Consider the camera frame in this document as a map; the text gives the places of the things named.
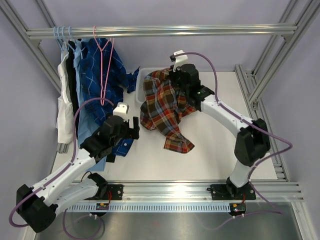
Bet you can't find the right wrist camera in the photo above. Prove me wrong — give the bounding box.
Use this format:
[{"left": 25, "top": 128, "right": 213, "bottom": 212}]
[{"left": 169, "top": 50, "right": 188, "bottom": 72}]

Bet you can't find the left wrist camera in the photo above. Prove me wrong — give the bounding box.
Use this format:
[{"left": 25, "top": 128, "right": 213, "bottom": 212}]
[{"left": 112, "top": 102, "right": 130, "bottom": 122}]

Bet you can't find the red brown plaid shirt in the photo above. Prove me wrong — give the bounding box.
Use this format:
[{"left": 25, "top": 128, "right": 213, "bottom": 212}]
[{"left": 139, "top": 68, "right": 197, "bottom": 154}]

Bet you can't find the aluminium frame post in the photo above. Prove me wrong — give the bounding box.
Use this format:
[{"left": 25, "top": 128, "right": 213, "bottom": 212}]
[
  {"left": 234, "top": 0, "right": 320, "bottom": 183},
  {"left": 0, "top": 0, "right": 61, "bottom": 92}
]

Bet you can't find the blue plaid shirt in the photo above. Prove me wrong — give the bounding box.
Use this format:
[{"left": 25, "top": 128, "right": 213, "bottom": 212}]
[{"left": 78, "top": 38, "right": 139, "bottom": 144}]

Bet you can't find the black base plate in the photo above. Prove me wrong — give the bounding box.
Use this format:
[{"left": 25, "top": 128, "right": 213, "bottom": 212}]
[
  {"left": 86, "top": 183, "right": 124, "bottom": 201},
  {"left": 206, "top": 183, "right": 257, "bottom": 201}
]

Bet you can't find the light blue shirt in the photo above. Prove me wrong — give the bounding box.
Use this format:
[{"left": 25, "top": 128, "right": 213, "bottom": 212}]
[{"left": 73, "top": 39, "right": 107, "bottom": 172}]

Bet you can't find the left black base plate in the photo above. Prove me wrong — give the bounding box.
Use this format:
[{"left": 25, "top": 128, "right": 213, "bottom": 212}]
[{"left": 86, "top": 183, "right": 124, "bottom": 201}]

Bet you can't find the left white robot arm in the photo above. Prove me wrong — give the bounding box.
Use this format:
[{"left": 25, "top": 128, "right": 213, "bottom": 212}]
[{"left": 14, "top": 115, "right": 140, "bottom": 233}]

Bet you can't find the right aluminium frame post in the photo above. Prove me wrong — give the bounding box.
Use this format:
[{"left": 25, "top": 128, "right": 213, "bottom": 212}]
[{"left": 234, "top": 0, "right": 320, "bottom": 183}]

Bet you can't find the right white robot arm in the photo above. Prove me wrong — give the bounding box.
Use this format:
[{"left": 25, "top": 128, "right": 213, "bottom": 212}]
[{"left": 169, "top": 63, "right": 271, "bottom": 199}]

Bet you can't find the light blue hanger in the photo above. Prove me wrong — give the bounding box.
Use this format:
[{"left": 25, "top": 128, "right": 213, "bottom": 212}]
[
  {"left": 53, "top": 26, "right": 68, "bottom": 52},
  {"left": 61, "top": 26, "right": 75, "bottom": 53},
  {"left": 67, "top": 26, "right": 83, "bottom": 63}
]

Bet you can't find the aluminium hanging rail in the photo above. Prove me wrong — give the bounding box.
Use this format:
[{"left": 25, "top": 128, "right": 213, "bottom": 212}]
[{"left": 26, "top": 23, "right": 298, "bottom": 40}]

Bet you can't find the white shirt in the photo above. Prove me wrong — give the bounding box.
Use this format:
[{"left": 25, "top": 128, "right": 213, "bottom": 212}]
[{"left": 56, "top": 50, "right": 74, "bottom": 144}]

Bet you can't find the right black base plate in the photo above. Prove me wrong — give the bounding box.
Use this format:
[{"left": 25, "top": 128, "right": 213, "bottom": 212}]
[{"left": 206, "top": 183, "right": 257, "bottom": 201}]

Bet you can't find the white slotted cable duct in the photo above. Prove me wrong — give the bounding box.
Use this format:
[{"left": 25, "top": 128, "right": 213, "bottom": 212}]
[{"left": 67, "top": 202, "right": 231, "bottom": 213}]

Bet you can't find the white plastic basket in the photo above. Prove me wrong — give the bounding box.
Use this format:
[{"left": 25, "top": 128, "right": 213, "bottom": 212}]
[{"left": 135, "top": 67, "right": 159, "bottom": 104}]

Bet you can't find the left aluminium frame post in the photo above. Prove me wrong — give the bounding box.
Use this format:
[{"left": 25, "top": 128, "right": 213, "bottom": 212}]
[{"left": 0, "top": 0, "right": 61, "bottom": 92}]

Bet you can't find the pink wire hanger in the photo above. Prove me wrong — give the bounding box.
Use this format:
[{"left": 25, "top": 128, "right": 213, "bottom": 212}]
[{"left": 92, "top": 25, "right": 115, "bottom": 107}]

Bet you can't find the black shirt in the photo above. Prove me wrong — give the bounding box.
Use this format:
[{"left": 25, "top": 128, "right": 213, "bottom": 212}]
[{"left": 65, "top": 47, "right": 80, "bottom": 126}]

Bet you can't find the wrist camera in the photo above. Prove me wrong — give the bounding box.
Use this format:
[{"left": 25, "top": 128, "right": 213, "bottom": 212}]
[
  {"left": 112, "top": 102, "right": 130, "bottom": 122},
  {"left": 169, "top": 50, "right": 188, "bottom": 72}
]

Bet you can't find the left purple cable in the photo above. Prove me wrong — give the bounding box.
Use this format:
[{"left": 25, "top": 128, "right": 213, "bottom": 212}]
[{"left": 8, "top": 97, "right": 118, "bottom": 240}]

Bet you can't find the aluminium front rail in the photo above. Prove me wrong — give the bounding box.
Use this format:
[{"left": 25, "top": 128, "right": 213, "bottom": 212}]
[{"left": 109, "top": 180, "right": 304, "bottom": 203}]

